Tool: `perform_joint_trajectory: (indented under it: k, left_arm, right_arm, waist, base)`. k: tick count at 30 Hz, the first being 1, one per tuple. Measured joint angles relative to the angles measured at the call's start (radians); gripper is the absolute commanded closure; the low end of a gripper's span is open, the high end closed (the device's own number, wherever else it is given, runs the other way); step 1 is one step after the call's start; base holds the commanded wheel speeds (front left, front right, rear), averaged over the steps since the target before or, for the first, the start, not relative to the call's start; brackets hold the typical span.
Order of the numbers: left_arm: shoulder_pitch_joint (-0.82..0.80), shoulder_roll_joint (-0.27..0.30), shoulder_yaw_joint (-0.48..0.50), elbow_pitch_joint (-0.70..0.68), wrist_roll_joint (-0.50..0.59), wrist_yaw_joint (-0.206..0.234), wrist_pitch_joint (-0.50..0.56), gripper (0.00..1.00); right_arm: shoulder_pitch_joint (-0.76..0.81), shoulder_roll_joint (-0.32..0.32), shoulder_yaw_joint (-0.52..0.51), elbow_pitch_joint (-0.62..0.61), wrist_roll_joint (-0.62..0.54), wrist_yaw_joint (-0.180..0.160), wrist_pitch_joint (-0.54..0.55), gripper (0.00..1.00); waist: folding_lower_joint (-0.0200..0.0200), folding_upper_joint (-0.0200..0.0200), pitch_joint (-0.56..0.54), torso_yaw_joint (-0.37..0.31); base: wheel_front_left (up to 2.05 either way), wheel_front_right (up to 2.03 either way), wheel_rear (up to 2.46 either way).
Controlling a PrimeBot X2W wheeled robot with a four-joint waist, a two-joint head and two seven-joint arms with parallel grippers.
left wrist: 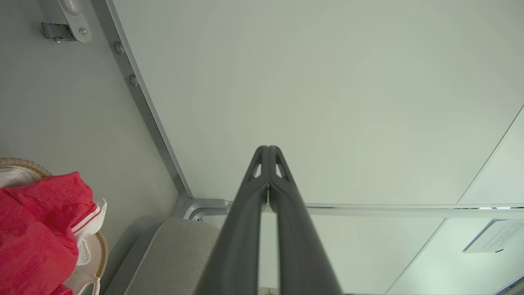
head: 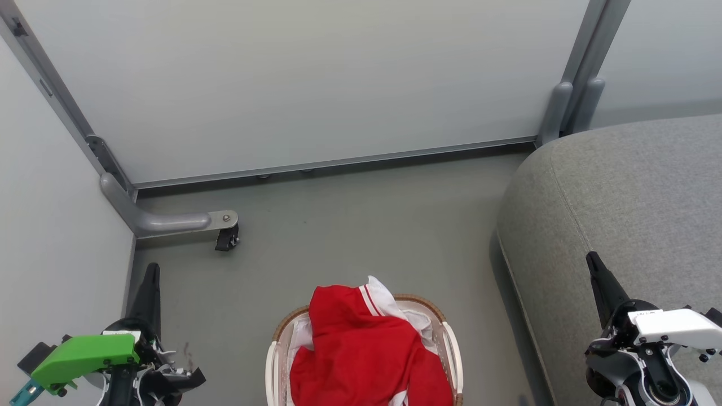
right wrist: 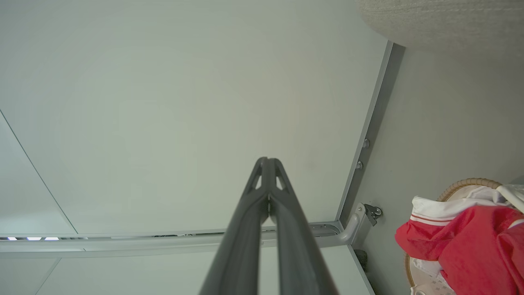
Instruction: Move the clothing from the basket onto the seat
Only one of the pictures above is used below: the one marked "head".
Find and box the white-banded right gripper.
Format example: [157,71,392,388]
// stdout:
[585,251,722,406]

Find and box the white wicker-rimmed laundry basket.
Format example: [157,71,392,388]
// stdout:
[265,293,464,406]

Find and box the white basket liner cloth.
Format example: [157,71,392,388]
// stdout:
[282,299,452,406]

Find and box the grey partition bottom rail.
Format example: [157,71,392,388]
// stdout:
[133,135,539,190]

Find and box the red white-striped garment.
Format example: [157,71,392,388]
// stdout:
[309,275,438,353]

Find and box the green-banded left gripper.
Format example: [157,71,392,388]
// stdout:
[31,262,170,406]

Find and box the grey fabric sofa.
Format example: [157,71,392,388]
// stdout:
[495,114,722,406]

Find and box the black caster wheel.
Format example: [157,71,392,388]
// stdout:
[214,224,241,252]

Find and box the long grey partition foot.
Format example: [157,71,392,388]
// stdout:
[100,172,239,239]

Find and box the grey aluminium partition post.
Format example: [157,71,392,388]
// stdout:
[558,0,632,94]
[0,0,139,201]

